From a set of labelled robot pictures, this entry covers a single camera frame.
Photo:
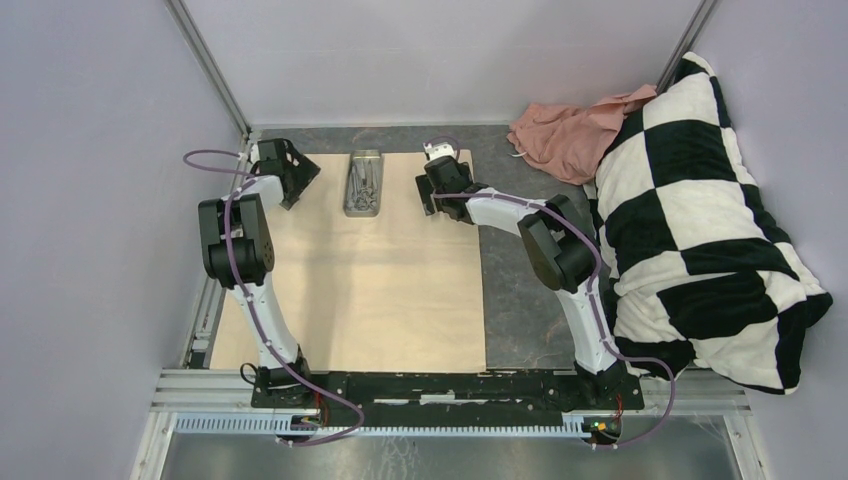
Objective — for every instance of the metal surgical instrument tray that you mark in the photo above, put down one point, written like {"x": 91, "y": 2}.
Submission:
{"x": 362, "y": 197}

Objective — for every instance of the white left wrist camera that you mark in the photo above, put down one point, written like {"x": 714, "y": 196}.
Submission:
{"x": 253, "y": 155}

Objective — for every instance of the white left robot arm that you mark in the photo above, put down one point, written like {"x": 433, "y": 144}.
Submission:
{"x": 238, "y": 252}

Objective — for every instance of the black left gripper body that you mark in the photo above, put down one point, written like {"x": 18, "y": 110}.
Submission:
{"x": 287, "y": 148}

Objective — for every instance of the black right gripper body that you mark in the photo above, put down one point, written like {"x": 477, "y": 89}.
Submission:
{"x": 466, "y": 172}

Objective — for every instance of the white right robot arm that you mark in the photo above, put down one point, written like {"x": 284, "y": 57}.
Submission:
{"x": 562, "y": 256}

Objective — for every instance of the pink crumpled cloth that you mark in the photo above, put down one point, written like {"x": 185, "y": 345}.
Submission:
{"x": 568, "y": 142}

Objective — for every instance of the black white checkered pillow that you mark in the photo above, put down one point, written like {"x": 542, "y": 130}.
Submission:
{"x": 700, "y": 273}

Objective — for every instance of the beige cloth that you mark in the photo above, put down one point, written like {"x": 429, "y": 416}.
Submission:
{"x": 397, "y": 292}

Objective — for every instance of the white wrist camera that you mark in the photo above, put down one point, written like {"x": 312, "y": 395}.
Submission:
{"x": 253, "y": 155}
{"x": 434, "y": 151}

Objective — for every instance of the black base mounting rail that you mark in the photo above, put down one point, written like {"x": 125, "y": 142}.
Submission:
{"x": 493, "y": 398}

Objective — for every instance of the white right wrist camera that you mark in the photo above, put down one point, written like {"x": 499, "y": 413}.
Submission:
{"x": 434, "y": 151}

